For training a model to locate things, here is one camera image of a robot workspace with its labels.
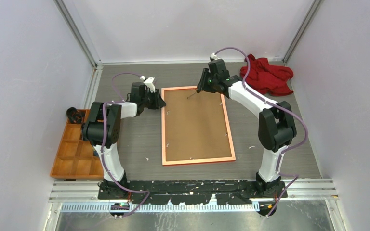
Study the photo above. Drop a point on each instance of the red cloth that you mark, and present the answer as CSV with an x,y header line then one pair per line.
x,y
266,78

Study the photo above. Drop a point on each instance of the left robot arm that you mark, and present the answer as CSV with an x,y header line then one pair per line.
x,y
102,129

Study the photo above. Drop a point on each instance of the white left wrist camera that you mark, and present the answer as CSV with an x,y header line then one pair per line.
x,y
149,82

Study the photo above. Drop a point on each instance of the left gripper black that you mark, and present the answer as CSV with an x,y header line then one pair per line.
x,y
159,102

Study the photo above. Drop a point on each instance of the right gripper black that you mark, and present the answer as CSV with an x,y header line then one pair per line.
x,y
203,85

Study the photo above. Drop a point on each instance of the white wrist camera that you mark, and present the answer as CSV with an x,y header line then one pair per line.
x,y
214,56
149,82

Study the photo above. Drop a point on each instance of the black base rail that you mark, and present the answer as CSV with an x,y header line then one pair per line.
x,y
189,192

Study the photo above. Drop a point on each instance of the red picture frame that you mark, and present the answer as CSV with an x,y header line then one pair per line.
x,y
195,130

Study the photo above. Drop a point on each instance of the wooden compartment tray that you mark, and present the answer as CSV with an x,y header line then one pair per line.
x,y
75,159

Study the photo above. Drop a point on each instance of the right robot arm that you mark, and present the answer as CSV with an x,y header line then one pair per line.
x,y
276,127

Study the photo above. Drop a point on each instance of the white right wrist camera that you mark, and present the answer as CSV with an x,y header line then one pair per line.
x,y
214,56

